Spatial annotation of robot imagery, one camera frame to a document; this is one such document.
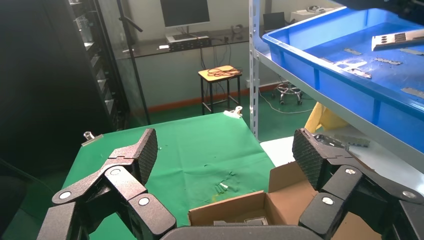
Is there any yellow plastic bag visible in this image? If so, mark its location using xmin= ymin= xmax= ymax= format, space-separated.
xmin=304 ymin=101 xmax=349 ymax=134

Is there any small black screen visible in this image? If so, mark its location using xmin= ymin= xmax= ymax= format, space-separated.
xmin=262 ymin=11 xmax=286 ymax=33

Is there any black rack device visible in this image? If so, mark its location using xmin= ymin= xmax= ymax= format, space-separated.
xmin=165 ymin=32 xmax=213 ymax=52

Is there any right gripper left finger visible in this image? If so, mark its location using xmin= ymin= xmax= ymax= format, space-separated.
xmin=36 ymin=128 xmax=177 ymax=240

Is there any brown cardboard box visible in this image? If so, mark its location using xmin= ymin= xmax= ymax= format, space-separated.
xmin=188 ymin=160 xmax=382 ymax=240

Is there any black computer monitor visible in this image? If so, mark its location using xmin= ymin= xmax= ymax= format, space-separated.
xmin=159 ymin=0 xmax=211 ymax=36

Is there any silver binder clip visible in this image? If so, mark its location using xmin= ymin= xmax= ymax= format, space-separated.
xmin=81 ymin=131 xmax=104 ymax=147
xmin=222 ymin=105 xmax=243 ymax=119

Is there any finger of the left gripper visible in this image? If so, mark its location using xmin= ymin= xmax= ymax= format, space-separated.
xmin=339 ymin=0 xmax=398 ymax=11
xmin=396 ymin=1 xmax=424 ymax=26

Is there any chrome office chair base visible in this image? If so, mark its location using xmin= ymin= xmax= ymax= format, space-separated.
xmin=273 ymin=82 xmax=304 ymax=107

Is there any black equipment cabinet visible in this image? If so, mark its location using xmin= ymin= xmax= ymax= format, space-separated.
xmin=0 ymin=0 xmax=130 ymax=176

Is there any grey slotted shelf post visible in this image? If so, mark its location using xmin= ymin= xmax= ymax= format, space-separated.
xmin=249 ymin=0 xmax=263 ymax=139

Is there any white printer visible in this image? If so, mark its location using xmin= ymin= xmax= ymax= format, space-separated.
xmin=289 ymin=4 xmax=335 ymax=22

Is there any blue plastic tray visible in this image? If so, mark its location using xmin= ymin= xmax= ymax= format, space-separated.
xmin=261 ymin=6 xmax=424 ymax=157

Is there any green table cloth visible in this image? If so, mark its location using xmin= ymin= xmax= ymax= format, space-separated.
xmin=61 ymin=111 xmax=276 ymax=240

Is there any black stand pole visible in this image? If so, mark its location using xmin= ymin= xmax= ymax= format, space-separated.
xmin=115 ymin=0 xmax=152 ymax=126

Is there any angled metal bracket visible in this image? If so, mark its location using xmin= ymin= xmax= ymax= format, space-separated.
xmin=334 ymin=134 xmax=371 ymax=148

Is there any white floor cable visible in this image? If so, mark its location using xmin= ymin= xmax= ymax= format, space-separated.
xmin=258 ymin=91 xmax=314 ymax=115

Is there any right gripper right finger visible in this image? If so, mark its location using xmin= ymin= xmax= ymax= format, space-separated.
xmin=292 ymin=128 xmax=424 ymax=240

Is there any wooden top black stool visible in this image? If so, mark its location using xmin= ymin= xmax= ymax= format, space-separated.
xmin=198 ymin=65 xmax=243 ymax=116

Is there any dark top desk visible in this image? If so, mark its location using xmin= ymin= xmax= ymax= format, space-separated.
xmin=112 ymin=28 xmax=256 ymax=112

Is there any coiled dark cable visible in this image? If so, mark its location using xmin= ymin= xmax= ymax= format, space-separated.
xmin=206 ymin=67 xmax=242 ymax=78

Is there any silver computer shield plate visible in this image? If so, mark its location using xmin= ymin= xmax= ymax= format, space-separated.
xmin=370 ymin=28 xmax=424 ymax=52
xmin=243 ymin=216 xmax=270 ymax=227

